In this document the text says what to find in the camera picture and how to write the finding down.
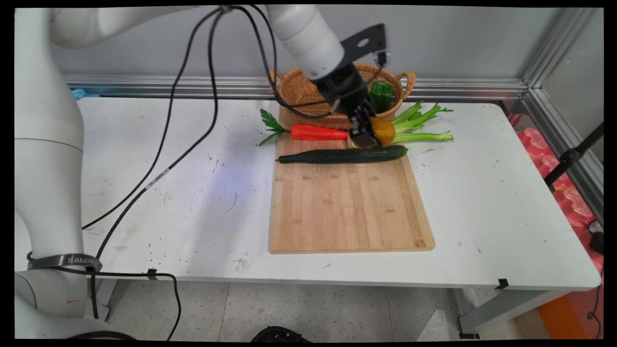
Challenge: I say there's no bamboo cutting board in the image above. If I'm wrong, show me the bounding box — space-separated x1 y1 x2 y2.
268 102 436 255

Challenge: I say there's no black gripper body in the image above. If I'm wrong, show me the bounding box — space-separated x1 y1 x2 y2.
315 64 373 120

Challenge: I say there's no horizontal aluminium frame rail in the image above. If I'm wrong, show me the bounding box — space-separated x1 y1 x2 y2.
63 74 529 102

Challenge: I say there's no green celery stalk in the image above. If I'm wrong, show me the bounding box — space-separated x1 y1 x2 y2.
347 101 455 148

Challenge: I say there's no dark green cucumber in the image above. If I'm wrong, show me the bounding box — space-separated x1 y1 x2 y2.
276 145 409 164

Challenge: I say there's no brown yellow potato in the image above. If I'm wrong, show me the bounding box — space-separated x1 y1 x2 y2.
370 117 396 147

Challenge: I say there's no black cable with white label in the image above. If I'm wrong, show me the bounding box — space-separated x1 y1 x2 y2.
81 6 229 230

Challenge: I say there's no upright aluminium frame post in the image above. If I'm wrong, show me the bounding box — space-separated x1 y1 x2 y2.
522 7 599 91

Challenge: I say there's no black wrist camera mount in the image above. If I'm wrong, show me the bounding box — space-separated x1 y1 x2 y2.
339 24 391 67

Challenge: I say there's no orange floor strip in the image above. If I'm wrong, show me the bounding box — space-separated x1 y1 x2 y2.
537 288 604 340

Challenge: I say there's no woven wicker basket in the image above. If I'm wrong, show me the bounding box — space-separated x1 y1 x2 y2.
268 63 417 131

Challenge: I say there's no black round object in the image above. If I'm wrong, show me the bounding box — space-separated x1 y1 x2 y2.
250 326 312 343

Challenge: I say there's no grey table leg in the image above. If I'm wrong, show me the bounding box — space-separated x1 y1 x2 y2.
457 288 572 339
87 278 118 322

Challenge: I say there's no thin black floor cable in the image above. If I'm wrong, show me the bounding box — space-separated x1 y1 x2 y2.
586 267 604 339

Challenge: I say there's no red bubble wrap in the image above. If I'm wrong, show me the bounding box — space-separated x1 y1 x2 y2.
507 113 604 273

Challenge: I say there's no grey strap with lettering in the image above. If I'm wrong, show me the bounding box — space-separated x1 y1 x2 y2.
27 253 103 272

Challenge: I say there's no black camera cable with plug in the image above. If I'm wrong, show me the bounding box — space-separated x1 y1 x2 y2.
231 5 389 120

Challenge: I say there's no plain black cable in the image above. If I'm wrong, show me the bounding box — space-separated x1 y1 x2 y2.
29 9 227 341

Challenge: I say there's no orange carrot with green leaves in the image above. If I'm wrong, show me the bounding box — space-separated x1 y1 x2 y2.
259 108 351 147

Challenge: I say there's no green bell pepper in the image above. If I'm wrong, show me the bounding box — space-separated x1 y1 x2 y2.
369 80 396 114

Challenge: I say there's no black tripod stand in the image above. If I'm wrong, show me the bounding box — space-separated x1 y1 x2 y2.
543 122 604 194

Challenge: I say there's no slanted aluminium frame rail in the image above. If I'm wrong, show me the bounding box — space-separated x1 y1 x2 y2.
522 88 604 228

